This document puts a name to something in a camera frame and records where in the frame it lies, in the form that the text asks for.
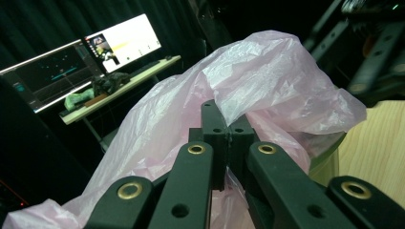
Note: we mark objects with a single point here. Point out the black computer mouse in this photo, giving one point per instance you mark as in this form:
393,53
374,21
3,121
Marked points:
168,57

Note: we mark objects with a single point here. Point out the black crumpled cloth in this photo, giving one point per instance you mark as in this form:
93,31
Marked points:
110,82

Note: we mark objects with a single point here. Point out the pink plastic bag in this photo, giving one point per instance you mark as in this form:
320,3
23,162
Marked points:
254,63

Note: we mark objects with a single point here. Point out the dark screen monitor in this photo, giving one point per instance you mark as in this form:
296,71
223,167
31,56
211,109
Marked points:
54,74

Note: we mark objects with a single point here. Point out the bright screen monitor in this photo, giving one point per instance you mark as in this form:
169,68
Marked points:
127,41

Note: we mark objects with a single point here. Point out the green crumpled bag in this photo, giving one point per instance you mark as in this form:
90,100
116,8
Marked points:
78,99

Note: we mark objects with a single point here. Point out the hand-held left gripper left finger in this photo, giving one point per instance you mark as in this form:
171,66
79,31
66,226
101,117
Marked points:
214,133

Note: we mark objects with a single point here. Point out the black keyboard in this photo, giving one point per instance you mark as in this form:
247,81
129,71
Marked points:
144,68

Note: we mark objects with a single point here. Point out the white desk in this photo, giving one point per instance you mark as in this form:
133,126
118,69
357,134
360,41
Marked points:
127,86

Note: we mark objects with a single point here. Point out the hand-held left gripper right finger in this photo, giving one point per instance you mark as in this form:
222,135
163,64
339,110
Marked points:
241,143

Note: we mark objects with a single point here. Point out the brown flat board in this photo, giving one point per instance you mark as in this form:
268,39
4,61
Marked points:
95,100

